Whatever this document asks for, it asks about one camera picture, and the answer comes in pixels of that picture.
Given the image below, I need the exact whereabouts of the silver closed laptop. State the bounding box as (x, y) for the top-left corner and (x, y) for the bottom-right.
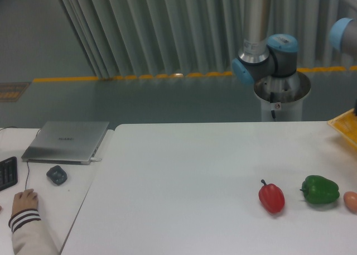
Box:
(22, 121), (109, 165)

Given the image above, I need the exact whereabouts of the small black tray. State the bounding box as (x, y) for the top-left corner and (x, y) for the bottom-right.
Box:
(46, 165), (67, 186)

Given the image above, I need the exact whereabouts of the person's hand on mouse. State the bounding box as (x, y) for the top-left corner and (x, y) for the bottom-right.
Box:
(11, 189), (38, 217)

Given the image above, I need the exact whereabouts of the red bell pepper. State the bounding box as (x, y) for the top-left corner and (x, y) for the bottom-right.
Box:
(258, 179), (285, 214)

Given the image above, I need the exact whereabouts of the black mouse cable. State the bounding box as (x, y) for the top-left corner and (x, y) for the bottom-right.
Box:
(25, 160), (31, 191)

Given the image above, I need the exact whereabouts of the green bell pepper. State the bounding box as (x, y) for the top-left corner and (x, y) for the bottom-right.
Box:
(300, 175), (340, 204)

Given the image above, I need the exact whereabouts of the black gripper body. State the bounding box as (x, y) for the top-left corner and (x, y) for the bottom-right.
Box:
(353, 100), (357, 116)

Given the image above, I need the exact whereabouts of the beige striped-cuff sleeve forearm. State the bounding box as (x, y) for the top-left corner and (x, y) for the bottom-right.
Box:
(8, 209), (60, 255)

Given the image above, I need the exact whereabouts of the black keyboard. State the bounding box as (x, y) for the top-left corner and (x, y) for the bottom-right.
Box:
(0, 156), (18, 191)

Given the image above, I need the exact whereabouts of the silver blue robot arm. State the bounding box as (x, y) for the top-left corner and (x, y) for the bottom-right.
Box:
(231, 0), (356, 121)

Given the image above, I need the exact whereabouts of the brown egg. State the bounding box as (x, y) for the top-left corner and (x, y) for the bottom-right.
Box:
(344, 191), (357, 213)

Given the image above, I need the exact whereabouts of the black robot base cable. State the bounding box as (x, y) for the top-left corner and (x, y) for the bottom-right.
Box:
(269, 91), (277, 122)

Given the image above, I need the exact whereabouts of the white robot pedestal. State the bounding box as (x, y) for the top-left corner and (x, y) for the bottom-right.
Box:
(254, 71), (311, 122)

